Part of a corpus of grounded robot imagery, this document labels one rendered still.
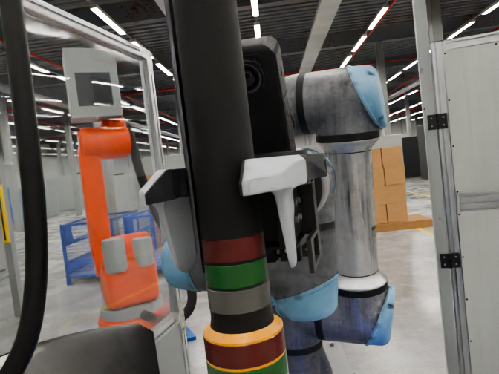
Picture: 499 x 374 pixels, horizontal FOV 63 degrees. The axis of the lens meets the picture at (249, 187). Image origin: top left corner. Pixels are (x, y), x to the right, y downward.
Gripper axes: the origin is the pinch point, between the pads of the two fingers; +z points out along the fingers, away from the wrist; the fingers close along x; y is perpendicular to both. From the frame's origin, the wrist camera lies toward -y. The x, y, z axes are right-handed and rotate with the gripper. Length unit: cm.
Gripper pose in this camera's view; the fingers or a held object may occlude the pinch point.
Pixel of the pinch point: (200, 175)
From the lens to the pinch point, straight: 19.1
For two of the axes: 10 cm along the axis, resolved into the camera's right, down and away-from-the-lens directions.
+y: 1.1, 9.9, 0.5
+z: -2.7, 0.8, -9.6
